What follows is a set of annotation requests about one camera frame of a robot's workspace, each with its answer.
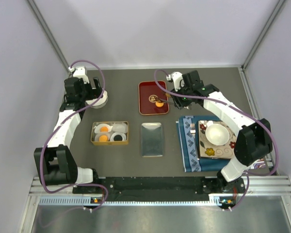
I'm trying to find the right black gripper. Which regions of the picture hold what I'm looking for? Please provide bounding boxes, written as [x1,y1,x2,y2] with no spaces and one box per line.
[169,82,193,110]

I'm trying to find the white scalloped dish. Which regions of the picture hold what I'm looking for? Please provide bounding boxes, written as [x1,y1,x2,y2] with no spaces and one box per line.
[86,90,108,109]

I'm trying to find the metal tongs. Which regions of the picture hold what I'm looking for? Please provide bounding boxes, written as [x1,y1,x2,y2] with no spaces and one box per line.
[155,91,192,110]

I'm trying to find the orange cookie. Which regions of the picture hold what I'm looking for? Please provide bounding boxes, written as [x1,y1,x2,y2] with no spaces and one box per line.
[155,102,164,108]
[98,135,109,142]
[100,126,109,132]

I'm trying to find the orange cookie top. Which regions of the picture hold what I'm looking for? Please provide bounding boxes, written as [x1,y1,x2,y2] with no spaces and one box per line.
[100,126,109,132]

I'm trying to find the black sandwich cookie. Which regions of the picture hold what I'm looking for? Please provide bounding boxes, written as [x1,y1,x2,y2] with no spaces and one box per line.
[113,134,123,141]

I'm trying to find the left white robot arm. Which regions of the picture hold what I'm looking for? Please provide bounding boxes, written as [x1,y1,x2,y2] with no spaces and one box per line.
[33,77,107,193]

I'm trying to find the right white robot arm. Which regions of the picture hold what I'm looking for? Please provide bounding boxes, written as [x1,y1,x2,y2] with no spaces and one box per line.
[166,70,273,192]

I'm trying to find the silver fork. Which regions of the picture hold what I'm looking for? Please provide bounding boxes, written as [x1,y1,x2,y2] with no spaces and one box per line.
[190,123,199,160]

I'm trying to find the white paper cup top-left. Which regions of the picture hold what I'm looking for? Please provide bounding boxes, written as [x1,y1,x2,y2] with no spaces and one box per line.
[94,123,112,134]

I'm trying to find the red lacquer tray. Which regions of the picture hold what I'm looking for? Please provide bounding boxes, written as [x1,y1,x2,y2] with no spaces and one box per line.
[138,81,169,116]

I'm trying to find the white bowl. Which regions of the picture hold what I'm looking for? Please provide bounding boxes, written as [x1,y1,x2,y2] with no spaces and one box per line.
[205,124,230,146]

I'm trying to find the white paper cup top-right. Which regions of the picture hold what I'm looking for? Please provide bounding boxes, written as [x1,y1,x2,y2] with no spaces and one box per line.
[112,122,128,133]

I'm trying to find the white paper cup bottom-right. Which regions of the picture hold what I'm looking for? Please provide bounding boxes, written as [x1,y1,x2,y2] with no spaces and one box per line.
[110,132,127,142]

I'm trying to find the silver tin lid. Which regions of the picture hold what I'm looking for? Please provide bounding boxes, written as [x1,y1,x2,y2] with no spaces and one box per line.
[141,122,164,157]

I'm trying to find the floral square plate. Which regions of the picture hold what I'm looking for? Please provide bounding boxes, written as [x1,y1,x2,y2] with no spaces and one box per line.
[197,120,236,159]

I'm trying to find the gold cookie tin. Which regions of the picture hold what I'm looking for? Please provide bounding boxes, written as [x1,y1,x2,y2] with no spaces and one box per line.
[91,121,129,146]

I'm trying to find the blue patterned cloth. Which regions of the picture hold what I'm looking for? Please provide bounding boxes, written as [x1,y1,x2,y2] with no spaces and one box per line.
[177,116,230,172]

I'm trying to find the colourful patterned cloth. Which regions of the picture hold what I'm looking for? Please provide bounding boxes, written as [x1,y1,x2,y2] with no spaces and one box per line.
[250,158,266,169]

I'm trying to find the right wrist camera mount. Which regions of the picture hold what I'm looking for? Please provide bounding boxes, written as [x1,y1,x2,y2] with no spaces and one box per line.
[166,72,185,92]

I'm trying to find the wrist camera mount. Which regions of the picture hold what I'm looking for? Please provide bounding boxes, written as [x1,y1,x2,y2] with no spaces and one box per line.
[68,66,90,84]
[166,72,185,92]

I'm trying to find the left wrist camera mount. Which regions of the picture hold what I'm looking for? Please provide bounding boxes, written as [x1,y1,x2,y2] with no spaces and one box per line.
[68,66,90,84]

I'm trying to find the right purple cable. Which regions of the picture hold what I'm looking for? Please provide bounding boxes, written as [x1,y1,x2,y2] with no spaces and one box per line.
[154,69,281,211]

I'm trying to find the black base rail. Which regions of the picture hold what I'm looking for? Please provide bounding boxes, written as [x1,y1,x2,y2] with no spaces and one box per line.
[72,176,245,201]

